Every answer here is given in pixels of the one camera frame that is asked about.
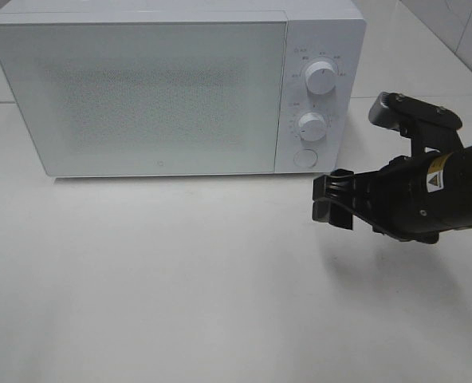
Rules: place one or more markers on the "white microwave door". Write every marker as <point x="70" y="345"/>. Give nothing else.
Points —
<point x="144" y="100"/>

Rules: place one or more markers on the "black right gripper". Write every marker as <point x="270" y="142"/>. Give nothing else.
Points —
<point x="409" y="199"/>

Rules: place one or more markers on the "white microwave oven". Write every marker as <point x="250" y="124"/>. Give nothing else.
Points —
<point x="313" y="30"/>

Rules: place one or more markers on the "upper white power knob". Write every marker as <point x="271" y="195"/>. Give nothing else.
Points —
<point x="320" y="76"/>

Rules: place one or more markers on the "round door release button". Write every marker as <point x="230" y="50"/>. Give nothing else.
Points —
<point x="305" y="158"/>

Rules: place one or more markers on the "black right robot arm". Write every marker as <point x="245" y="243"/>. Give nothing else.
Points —
<point x="460" y="169"/>

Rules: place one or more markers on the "white timer knob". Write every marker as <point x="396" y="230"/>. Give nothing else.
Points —
<point x="312" y="127"/>

